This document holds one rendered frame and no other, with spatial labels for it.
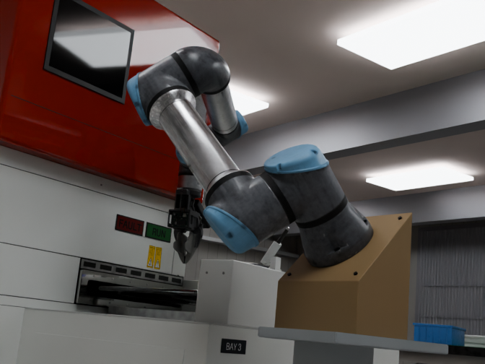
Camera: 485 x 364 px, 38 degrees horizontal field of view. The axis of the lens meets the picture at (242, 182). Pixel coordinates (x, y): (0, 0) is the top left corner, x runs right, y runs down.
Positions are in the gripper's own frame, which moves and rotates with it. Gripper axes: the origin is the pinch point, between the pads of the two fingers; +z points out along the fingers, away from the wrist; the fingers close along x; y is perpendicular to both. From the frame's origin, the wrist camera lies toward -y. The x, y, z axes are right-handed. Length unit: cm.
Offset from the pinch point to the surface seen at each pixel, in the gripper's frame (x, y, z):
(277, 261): 21.7, -19.4, -2.5
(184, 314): 9.2, 16.2, 16.0
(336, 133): -75, -441, -166
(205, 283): 27, 42, 9
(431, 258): -40, -881, -97
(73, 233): -25.1, 21.9, -3.9
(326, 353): 58, 52, 21
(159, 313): 0.3, 13.9, 16.3
